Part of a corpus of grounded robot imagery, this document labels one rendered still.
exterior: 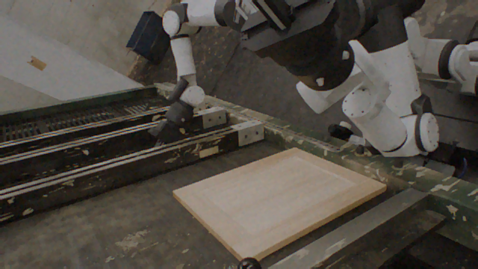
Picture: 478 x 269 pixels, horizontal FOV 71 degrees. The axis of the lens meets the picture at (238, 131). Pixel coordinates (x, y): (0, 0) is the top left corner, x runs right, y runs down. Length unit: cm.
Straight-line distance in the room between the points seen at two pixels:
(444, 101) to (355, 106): 131
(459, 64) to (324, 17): 108
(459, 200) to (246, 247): 52
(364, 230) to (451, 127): 111
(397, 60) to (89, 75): 410
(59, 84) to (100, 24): 170
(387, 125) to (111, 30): 551
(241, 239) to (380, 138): 37
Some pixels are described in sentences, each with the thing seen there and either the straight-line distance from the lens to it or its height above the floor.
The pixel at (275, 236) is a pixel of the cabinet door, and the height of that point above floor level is 120.
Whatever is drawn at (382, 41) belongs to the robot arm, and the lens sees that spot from 73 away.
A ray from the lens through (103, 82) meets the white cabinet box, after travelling 459.
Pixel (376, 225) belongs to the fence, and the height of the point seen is 107.
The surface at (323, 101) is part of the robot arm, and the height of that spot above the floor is 140.
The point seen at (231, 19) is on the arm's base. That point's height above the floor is 135.
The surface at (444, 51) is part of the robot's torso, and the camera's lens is 142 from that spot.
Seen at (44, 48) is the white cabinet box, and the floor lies 137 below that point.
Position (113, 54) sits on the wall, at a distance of 600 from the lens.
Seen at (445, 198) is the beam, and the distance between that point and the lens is 97.
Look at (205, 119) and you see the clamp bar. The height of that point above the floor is 100.
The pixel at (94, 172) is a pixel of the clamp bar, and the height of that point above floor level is 145.
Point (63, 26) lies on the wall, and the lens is 586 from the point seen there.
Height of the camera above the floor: 182
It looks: 38 degrees down
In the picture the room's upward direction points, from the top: 62 degrees counter-clockwise
